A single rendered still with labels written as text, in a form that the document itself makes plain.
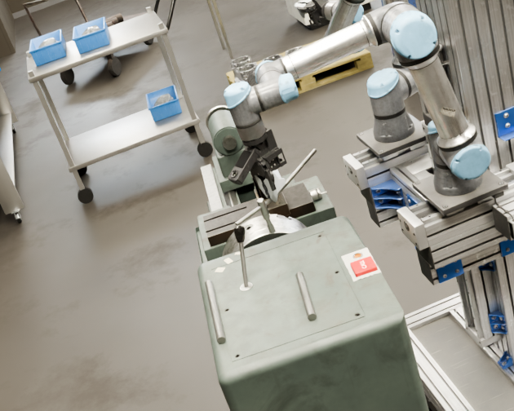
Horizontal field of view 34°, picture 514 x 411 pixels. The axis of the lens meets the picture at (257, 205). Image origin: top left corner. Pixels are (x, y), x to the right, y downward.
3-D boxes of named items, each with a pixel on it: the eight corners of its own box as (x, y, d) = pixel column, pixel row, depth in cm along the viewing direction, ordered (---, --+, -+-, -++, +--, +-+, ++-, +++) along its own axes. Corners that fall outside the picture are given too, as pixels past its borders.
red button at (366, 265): (378, 272, 221) (377, 266, 220) (356, 280, 221) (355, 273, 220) (372, 261, 226) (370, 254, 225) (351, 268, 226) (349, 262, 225)
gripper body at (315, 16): (308, 25, 334) (328, 27, 325) (301, 6, 330) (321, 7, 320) (321, 15, 337) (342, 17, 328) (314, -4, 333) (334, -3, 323)
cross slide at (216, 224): (316, 210, 324) (313, 201, 322) (210, 247, 323) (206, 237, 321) (306, 191, 340) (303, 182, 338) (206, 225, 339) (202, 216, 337)
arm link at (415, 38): (480, 152, 254) (412, -6, 229) (500, 172, 241) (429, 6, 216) (445, 170, 255) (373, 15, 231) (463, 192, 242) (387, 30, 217)
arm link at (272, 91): (286, 64, 233) (249, 77, 234) (293, 76, 223) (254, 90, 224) (294, 89, 237) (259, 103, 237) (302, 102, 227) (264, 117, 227)
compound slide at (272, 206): (290, 214, 318) (287, 203, 316) (265, 223, 318) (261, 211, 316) (281, 192, 336) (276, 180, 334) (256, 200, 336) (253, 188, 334)
